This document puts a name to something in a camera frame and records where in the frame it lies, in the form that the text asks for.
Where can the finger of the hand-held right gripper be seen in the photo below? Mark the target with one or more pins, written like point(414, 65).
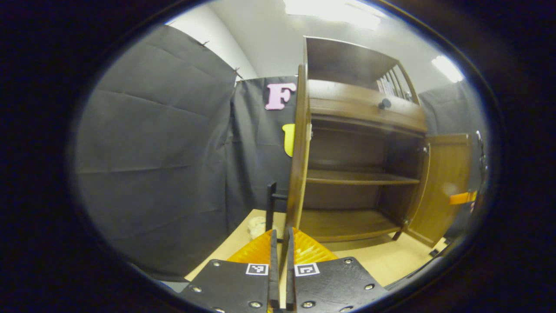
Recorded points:
point(462, 198)

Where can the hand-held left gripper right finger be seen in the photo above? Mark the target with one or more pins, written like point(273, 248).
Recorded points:
point(290, 282)

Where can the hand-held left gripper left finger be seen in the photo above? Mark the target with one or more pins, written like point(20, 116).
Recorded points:
point(273, 282)

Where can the wooden cabinet door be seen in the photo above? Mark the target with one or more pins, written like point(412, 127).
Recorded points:
point(438, 174)
point(299, 174)

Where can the wooden double-door shoe cabinet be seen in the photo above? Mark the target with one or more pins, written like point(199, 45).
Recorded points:
point(339, 56)

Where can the pale round object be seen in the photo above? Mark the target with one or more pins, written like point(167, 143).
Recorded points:
point(256, 227)

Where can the black table edge clamp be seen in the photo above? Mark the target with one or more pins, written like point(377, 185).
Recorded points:
point(434, 252)

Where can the ceiling light panel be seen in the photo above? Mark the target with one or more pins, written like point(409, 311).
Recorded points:
point(334, 13)
point(447, 68)

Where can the wooden inner shelf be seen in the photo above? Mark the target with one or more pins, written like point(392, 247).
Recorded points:
point(356, 177)

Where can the black round drawer knob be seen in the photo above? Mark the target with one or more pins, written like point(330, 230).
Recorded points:
point(385, 104)

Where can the wooden drawer front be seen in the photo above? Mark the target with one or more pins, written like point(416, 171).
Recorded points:
point(347, 102)

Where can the black backdrop cloth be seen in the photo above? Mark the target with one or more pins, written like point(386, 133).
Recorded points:
point(152, 152)

